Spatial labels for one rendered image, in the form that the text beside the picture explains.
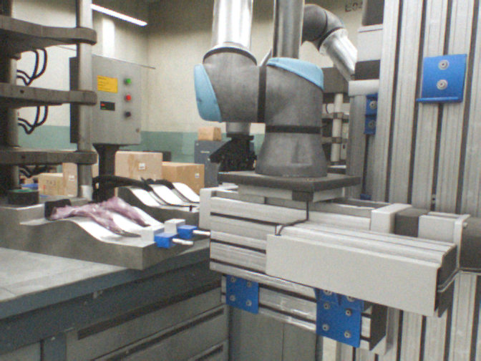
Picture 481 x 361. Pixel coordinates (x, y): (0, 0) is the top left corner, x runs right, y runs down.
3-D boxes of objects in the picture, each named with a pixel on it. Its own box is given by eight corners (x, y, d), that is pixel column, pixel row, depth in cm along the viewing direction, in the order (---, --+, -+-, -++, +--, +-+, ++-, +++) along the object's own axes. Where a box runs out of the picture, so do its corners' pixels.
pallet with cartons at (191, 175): (203, 211, 667) (205, 164, 659) (174, 219, 593) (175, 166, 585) (142, 204, 717) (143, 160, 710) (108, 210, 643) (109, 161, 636)
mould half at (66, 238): (194, 246, 122) (195, 208, 120) (142, 270, 97) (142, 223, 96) (59, 228, 140) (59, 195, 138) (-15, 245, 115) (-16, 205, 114)
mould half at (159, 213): (245, 229, 146) (247, 191, 145) (192, 241, 126) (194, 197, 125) (152, 211, 177) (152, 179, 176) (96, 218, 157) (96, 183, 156)
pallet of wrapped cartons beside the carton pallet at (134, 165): (167, 222, 569) (168, 152, 560) (123, 232, 499) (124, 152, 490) (102, 212, 628) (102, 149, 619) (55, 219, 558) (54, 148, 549)
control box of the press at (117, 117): (142, 347, 225) (146, 64, 210) (90, 371, 201) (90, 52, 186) (117, 334, 238) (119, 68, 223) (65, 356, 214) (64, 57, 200)
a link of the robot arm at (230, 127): (220, 118, 128) (239, 119, 133) (220, 134, 128) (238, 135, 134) (238, 118, 122) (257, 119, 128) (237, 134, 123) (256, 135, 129)
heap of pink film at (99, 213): (153, 223, 122) (154, 197, 121) (114, 236, 106) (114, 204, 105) (81, 215, 131) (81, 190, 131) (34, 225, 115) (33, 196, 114)
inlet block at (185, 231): (215, 243, 114) (216, 223, 114) (207, 247, 109) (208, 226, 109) (173, 237, 119) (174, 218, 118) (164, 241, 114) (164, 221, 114)
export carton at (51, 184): (89, 201, 633) (89, 175, 629) (62, 205, 595) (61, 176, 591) (64, 198, 667) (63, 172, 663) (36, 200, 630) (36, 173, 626)
